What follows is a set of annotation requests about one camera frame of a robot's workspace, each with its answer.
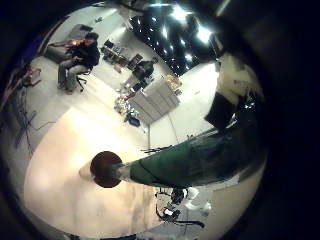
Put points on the pile of colourful packages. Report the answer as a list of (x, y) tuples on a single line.
[(124, 106)]

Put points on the grey metal cabinet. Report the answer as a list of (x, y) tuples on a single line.
[(155, 100)]

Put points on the orange items on cabinet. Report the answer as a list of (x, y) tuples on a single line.
[(173, 82)]

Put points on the crouching person in dark clothes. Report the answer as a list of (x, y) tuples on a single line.
[(143, 70)]

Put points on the cluttered workbench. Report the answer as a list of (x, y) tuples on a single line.
[(113, 53)]

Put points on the grey sofa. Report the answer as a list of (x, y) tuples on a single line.
[(55, 53)]

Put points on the black tripod stand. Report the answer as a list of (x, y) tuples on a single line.
[(25, 116)]

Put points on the tall gold cylinder vase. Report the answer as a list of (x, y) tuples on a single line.
[(103, 170)]

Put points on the blue bag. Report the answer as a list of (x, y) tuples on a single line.
[(134, 121)]

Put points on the seated person in dark jacket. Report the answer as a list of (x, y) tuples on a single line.
[(81, 55)]

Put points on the black swivel chair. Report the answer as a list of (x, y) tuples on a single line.
[(81, 80)]

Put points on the flower bouquet with green wrap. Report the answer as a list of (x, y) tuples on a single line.
[(200, 160)]

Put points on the thin black rods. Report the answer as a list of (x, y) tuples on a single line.
[(156, 149)]

